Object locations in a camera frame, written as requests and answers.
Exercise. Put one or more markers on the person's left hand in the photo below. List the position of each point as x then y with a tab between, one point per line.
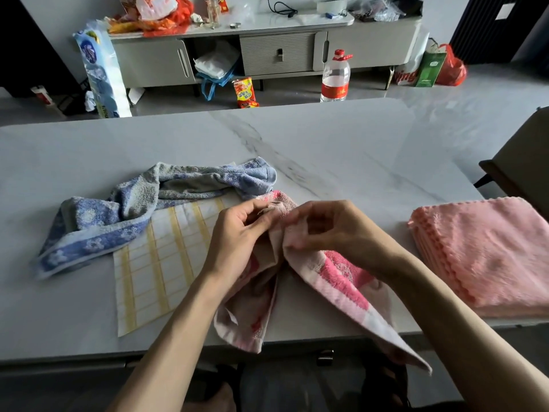
229	246

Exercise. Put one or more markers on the person's right hand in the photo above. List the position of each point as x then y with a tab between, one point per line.
356	238

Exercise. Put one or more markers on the person's right thumb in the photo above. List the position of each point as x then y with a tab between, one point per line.
309	242

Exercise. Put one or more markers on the person's left thumb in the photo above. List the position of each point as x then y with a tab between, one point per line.
262	222

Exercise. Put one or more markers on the pink floral towel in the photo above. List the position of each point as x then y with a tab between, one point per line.
343	287

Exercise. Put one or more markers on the person's right forearm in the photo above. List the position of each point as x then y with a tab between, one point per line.
463	334

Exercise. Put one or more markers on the person's left forearm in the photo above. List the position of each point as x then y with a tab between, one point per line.
171	338

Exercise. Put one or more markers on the white yellow checked cloth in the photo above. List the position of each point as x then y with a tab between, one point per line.
163	265

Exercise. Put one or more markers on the red snack packet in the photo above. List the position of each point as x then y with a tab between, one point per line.
245	93

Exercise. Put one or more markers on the person's grey shorts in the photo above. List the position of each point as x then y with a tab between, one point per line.
300	388

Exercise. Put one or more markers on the blue floral towel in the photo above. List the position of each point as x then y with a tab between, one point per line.
107	218

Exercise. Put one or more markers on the clear water bottle red cap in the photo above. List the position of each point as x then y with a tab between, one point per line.
335	79

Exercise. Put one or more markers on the grey tv cabinet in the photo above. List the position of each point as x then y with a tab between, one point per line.
274	51

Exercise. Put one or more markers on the stack of pink cloths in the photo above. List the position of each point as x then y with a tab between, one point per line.
493	253

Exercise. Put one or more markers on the white bag with red print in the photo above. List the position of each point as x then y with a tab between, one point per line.
407	72

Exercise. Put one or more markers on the crumpled white paper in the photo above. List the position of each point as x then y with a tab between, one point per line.
90	101

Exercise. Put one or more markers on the green paper bag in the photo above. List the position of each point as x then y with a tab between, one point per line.
430	66

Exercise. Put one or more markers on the clear glass bottle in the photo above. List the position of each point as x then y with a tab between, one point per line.
212	12

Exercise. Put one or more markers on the blue white tissue pack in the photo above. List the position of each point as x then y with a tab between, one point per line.
103	72

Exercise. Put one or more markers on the small red packet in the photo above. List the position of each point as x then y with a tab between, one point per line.
222	3

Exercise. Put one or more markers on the red plastic bag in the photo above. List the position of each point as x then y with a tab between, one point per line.
453	70

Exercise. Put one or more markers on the dark chair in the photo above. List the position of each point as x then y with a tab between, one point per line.
521	162

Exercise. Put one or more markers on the pile of orange red bags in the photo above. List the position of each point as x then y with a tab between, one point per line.
158	19

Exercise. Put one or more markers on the white pot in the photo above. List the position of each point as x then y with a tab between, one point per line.
332	5

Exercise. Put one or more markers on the clear plastic bags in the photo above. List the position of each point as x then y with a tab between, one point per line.
377	10

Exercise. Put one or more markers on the white red box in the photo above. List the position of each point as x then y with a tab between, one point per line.
42	96

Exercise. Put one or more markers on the black bag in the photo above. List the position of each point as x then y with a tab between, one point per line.
409	5

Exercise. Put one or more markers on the black table bracket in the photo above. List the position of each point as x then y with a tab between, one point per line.
325	357

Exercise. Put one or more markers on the black slatted wall panel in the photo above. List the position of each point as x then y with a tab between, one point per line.
484	34

